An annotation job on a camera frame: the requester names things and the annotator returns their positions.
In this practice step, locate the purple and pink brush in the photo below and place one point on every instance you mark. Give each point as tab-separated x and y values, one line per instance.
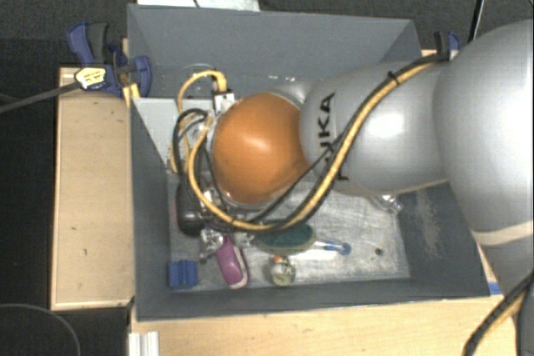
233	264

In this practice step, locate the black rounded object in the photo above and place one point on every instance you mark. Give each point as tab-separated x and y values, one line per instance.
188	212

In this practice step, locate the blue ribbed block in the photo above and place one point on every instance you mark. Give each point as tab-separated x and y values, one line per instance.
182	274

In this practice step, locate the dark green oval brush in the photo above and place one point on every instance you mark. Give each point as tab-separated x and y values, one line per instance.
288	239

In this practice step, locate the clear pen with blue tip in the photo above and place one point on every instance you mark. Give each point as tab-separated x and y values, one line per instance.
334	248

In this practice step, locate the pale wood board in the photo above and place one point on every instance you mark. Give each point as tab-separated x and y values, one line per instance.
92	187

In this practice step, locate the grey metal bin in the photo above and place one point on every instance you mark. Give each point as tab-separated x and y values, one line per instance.
359	41

